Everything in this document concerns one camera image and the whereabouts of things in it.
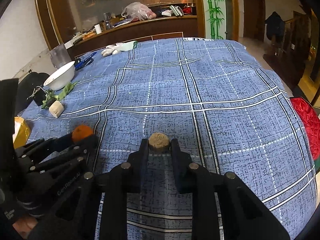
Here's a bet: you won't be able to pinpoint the orange mandarin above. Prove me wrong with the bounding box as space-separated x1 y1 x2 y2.
72 125 93 142

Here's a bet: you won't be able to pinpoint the small beige foam chunk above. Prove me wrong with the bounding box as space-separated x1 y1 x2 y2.
148 132 170 153

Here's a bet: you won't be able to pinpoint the yellow cardboard box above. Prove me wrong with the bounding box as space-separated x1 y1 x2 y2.
12 116 31 149

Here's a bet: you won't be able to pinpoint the beige foam cube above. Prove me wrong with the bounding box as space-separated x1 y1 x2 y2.
49 101 64 118

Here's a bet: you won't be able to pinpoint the black binder clip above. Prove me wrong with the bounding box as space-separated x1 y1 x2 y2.
27 86 48 106

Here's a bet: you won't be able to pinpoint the green artificial leaves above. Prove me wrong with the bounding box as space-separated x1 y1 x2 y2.
41 82 77 109

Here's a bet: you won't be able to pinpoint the white bowl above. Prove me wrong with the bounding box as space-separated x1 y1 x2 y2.
43 61 75 91

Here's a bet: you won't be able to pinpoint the blue scissors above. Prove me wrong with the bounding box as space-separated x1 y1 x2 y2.
74 51 97 71

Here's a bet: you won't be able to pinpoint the clear plastic jug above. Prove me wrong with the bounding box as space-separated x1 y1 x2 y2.
49 43 72 69

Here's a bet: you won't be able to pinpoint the blue plaid tablecloth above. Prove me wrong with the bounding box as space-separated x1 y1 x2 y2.
22 38 317 239

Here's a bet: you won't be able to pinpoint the red quilted cushion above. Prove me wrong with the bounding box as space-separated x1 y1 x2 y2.
290 97 320 160

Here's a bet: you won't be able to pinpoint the white work gloves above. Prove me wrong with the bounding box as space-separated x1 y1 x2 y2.
101 41 138 57

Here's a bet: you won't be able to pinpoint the white paper cup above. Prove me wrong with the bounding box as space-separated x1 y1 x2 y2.
94 24 102 35

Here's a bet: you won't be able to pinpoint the pink plastic bag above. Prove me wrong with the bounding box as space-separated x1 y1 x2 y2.
121 2 157 21

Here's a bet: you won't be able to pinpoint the wooden counter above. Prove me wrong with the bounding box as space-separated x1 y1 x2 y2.
67 16 204 59

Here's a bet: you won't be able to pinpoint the dark jacket on chair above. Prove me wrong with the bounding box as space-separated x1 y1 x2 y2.
265 11 285 43

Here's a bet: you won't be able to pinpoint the bamboo painted pillar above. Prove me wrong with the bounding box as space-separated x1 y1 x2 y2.
204 0 226 40

